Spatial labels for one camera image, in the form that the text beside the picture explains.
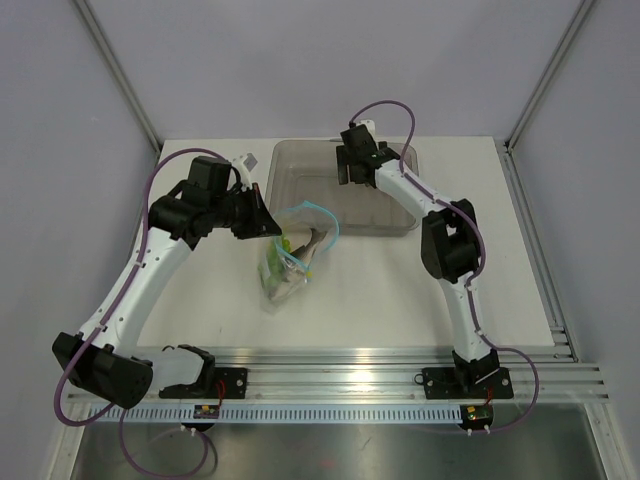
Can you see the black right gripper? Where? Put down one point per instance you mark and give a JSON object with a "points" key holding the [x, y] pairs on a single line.
{"points": [[343, 161]]}

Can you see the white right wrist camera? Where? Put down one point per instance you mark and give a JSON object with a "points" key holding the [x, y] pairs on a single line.
{"points": [[368, 123]]}

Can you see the right aluminium frame post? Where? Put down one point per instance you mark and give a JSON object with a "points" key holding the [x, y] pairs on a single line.
{"points": [[551, 71]]}

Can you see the right small circuit board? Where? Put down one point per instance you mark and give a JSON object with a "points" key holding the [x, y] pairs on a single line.
{"points": [[479, 415]]}

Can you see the white slotted cable duct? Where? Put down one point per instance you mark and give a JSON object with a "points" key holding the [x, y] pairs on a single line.
{"points": [[240, 413]]}

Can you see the green toy grapes bunch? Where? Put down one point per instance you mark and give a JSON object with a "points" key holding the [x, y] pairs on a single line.
{"points": [[273, 266]]}

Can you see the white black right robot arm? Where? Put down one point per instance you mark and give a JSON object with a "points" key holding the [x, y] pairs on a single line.
{"points": [[452, 250]]}

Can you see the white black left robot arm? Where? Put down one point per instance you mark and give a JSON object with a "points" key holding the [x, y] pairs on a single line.
{"points": [[101, 358]]}

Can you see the aluminium mounting rail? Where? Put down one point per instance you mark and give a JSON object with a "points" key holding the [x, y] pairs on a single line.
{"points": [[386, 375]]}

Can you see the left aluminium frame post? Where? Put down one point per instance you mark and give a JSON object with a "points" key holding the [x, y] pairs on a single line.
{"points": [[96, 32]]}

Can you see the grey toy fish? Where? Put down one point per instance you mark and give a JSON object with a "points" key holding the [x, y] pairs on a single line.
{"points": [[299, 266]]}

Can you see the left small circuit board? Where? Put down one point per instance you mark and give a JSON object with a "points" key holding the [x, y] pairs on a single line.
{"points": [[206, 412]]}

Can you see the clear zip top bag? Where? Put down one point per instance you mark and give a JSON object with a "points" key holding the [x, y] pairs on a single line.
{"points": [[295, 223]]}

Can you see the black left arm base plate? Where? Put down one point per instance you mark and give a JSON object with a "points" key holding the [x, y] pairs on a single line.
{"points": [[225, 385]]}

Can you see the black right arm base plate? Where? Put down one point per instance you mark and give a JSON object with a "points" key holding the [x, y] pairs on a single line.
{"points": [[440, 383]]}

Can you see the small circuit board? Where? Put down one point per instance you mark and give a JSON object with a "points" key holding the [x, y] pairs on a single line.
{"points": [[479, 415], [206, 412]]}

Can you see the aluminium frame post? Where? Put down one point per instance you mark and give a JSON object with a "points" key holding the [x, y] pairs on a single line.
{"points": [[96, 32], [551, 71]]}

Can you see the clear grey plastic tray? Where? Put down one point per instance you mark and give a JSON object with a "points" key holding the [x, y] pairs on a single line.
{"points": [[306, 170]]}

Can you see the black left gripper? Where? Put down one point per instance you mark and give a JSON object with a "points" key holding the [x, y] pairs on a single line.
{"points": [[261, 223]]}

